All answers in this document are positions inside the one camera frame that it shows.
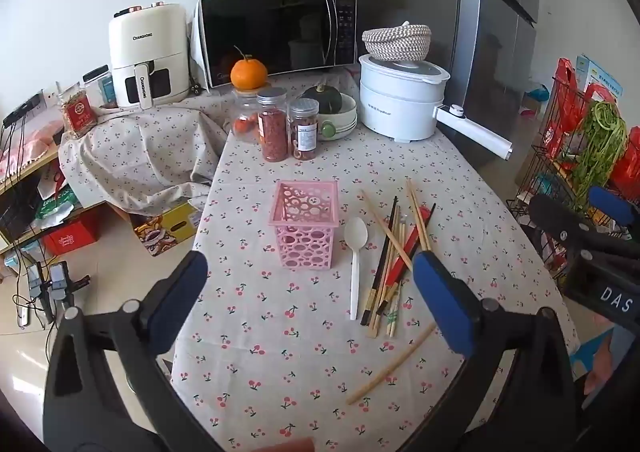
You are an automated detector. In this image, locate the cherry print tablecloth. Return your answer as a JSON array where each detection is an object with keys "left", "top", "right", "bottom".
[{"left": 59, "top": 67, "right": 581, "bottom": 452}]

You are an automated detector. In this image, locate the dark green squash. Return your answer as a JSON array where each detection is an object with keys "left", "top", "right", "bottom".
[{"left": 300, "top": 85, "right": 343, "bottom": 115}]

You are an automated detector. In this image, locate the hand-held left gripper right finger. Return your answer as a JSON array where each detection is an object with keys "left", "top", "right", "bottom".
[{"left": 411, "top": 251, "right": 588, "bottom": 452}]

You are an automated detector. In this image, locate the red box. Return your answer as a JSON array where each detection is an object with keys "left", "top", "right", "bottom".
[{"left": 42, "top": 219, "right": 101, "bottom": 258}]

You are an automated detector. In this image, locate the green plastic bag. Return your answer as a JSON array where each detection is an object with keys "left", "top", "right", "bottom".
[{"left": 35, "top": 187, "right": 81, "bottom": 228}]

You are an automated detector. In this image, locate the red label jar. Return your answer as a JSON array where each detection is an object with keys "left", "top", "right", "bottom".
[{"left": 59, "top": 87, "right": 97, "bottom": 139}]

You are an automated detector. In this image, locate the black power strip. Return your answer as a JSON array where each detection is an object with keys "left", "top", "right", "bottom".
[{"left": 2, "top": 92, "right": 45, "bottom": 128}]

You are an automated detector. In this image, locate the red plastic spoon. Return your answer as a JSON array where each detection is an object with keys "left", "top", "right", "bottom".
[{"left": 385, "top": 205, "right": 433, "bottom": 285}]

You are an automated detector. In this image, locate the black wire rack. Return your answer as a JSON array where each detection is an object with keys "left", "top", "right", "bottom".
[{"left": 507, "top": 77, "right": 640, "bottom": 283}]

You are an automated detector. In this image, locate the black and white microwave oven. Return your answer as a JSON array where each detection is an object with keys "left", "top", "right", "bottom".
[{"left": 192, "top": 0, "right": 361, "bottom": 90}]

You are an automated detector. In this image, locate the red plastic bag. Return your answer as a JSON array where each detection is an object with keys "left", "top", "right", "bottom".
[
  {"left": 544, "top": 58, "right": 586, "bottom": 160},
  {"left": 611, "top": 126, "right": 640, "bottom": 189}
]

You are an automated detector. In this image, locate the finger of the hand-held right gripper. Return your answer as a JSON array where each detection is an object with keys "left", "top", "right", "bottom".
[
  {"left": 587, "top": 185, "right": 640, "bottom": 234},
  {"left": 529, "top": 193, "right": 608, "bottom": 254}
]

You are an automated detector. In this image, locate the pile of chopsticks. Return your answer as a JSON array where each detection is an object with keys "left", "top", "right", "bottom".
[{"left": 360, "top": 177, "right": 437, "bottom": 339}]

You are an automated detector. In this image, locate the grey handheld device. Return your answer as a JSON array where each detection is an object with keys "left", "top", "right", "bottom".
[
  {"left": 25, "top": 261, "right": 51, "bottom": 325},
  {"left": 49, "top": 259, "right": 91, "bottom": 323}
]

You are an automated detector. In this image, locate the white bowl with green handle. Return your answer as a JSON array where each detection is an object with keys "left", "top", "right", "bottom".
[{"left": 315, "top": 95, "right": 358, "bottom": 140}]

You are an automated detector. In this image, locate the clear container with black lid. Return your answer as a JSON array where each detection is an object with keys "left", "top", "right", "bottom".
[{"left": 82, "top": 65, "right": 116, "bottom": 106}]

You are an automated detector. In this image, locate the orange with stem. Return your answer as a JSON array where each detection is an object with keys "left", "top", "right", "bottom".
[{"left": 230, "top": 46, "right": 268, "bottom": 89}]

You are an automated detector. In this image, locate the bunch of green vegetables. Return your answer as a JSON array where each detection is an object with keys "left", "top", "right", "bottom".
[{"left": 572, "top": 102, "right": 628, "bottom": 213}]

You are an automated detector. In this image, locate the wooden shelf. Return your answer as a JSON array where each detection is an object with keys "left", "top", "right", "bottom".
[{"left": 0, "top": 147, "right": 111, "bottom": 253}]

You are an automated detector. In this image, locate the wooden chopstick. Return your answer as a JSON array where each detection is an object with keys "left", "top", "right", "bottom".
[{"left": 346, "top": 323, "right": 437, "bottom": 405}]

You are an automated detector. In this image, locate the pink cloth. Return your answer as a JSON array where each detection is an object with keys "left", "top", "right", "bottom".
[{"left": 0, "top": 125, "right": 56, "bottom": 178}]

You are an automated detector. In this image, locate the yellow cardboard box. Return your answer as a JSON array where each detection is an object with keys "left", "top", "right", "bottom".
[{"left": 129, "top": 202, "right": 203, "bottom": 258}]

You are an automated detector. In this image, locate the jar of dark dried fruit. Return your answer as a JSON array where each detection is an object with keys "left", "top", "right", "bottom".
[{"left": 288, "top": 98, "right": 320, "bottom": 161}]

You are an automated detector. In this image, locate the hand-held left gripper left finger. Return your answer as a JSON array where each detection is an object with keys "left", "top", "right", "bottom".
[{"left": 42, "top": 249, "right": 223, "bottom": 452}]

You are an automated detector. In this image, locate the clear glass jar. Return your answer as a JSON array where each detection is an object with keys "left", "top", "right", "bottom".
[{"left": 231, "top": 86, "right": 261, "bottom": 143}]

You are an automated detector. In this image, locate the jar of red berries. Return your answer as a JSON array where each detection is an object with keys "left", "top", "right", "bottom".
[{"left": 256, "top": 87, "right": 290, "bottom": 163}]

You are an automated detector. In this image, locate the woven rope basket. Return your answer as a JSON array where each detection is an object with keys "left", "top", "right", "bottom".
[{"left": 362, "top": 21, "right": 432, "bottom": 63}]

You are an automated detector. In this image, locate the white plastic spoon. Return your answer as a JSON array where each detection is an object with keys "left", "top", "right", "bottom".
[{"left": 343, "top": 217, "right": 370, "bottom": 321}]

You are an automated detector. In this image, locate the pink plastic utensil basket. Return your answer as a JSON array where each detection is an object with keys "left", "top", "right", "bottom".
[{"left": 268, "top": 181, "right": 339, "bottom": 269}]

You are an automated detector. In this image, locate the cream air fryer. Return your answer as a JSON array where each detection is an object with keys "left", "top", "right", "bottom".
[{"left": 108, "top": 2, "right": 191, "bottom": 109}]

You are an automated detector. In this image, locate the grey refrigerator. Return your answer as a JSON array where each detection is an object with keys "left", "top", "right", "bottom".
[{"left": 345, "top": 0, "right": 541, "bottom": 173}]

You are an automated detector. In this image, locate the white electric cooking pot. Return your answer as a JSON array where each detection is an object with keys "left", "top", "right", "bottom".
[{"left": 359, "top": 54, "right": 515, "bottom": 160}]

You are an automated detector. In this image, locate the blue and yellow box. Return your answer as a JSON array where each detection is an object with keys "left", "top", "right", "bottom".
[{"left": 575, "top": 55, "right": 623, "bottom": 103}]

